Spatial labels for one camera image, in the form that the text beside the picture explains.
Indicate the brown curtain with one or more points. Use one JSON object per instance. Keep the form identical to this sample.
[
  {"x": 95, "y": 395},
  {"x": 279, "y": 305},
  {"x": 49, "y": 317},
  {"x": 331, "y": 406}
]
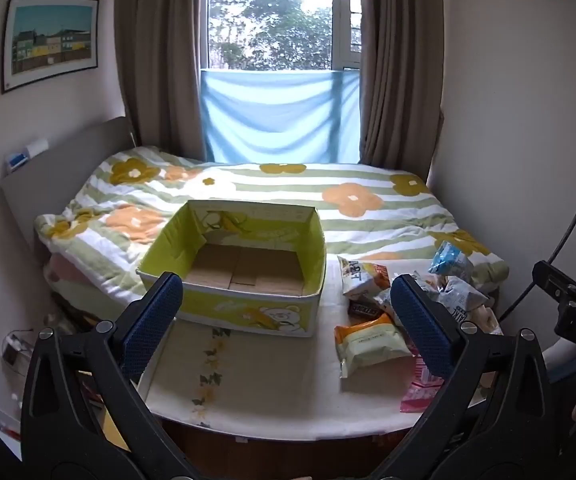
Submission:
[
  {"x": 162, "y": 60},
  {"x": 398, "y": 85}
]

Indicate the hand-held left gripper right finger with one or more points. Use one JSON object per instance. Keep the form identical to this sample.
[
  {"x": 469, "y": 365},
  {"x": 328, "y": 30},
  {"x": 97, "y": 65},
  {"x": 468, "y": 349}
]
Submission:
[{"x": 420, "y": 330}]

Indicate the grey bed headboard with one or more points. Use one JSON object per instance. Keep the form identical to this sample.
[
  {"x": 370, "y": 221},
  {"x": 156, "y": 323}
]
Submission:
[{"x": 67, "y": 160}]

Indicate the small white box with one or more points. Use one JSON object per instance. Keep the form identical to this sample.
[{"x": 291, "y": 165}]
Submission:
[{"x": 37, "y": 147}]

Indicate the framed wall picture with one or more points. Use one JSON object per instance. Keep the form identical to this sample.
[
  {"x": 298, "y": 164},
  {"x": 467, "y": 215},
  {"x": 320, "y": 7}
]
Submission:
[{"x": 50, "y": 42}]

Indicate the white and orange snack bag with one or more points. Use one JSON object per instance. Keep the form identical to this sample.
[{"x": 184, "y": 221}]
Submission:
[{"x": 360, "y": 275}]

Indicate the pink striped snack packet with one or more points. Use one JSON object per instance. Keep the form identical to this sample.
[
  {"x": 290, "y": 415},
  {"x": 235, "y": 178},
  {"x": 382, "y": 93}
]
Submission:
[{"x": 415, "y": 395}]

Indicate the floral striped blanket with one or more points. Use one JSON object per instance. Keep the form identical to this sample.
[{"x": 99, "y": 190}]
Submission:
[{"x": 278, "y": 185}]

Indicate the dark chocolate bar packet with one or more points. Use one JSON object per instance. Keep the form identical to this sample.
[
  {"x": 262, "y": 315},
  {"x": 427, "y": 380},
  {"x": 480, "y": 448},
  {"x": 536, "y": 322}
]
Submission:
[{"x": 365, "y": 308}]

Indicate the light blue snack packet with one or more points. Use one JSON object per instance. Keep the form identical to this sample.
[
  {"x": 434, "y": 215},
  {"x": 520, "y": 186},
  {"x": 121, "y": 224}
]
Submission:
[{"x": 450, "y": 259}]

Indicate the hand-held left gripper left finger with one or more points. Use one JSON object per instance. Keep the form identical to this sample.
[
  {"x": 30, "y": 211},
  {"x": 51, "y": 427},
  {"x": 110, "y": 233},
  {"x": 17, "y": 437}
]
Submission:
[{"x": 150, "y": 325}]

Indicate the yellow cardboard box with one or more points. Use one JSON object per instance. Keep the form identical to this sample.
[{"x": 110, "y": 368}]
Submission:
[{"x": 248, "y": 270}]

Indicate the grey and white snack packet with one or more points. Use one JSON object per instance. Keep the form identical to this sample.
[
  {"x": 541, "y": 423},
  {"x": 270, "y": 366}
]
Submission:
[{"x": 463, "y": 295}]

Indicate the cream snack packet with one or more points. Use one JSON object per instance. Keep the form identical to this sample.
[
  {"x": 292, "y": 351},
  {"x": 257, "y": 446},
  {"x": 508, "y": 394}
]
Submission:
[{"x": 483, "y": 320}]

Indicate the window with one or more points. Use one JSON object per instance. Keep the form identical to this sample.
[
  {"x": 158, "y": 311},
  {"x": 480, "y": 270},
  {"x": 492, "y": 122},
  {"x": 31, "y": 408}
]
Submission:
[{"x": 268, "y": 10}]

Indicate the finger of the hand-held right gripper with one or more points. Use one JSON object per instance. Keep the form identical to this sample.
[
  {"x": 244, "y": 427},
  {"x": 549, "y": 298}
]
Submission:
[{"x": 555, "y": 280}]

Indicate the light blue cloth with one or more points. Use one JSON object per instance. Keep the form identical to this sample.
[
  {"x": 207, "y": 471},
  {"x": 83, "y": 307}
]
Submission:
[{"x": 278, "y": 115}]

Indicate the small blue box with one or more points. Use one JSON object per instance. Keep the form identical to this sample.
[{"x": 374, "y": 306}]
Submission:
[{"x": 17, "y": 160}]

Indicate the cream bed sheet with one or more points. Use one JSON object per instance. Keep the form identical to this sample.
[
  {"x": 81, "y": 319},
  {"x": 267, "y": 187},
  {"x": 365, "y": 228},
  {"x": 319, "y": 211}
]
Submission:
[{"x": 268, "y": 375}]

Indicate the cream bread packet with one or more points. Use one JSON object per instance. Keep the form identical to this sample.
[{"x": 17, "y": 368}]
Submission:
[{"x": 370, "y": 345}]

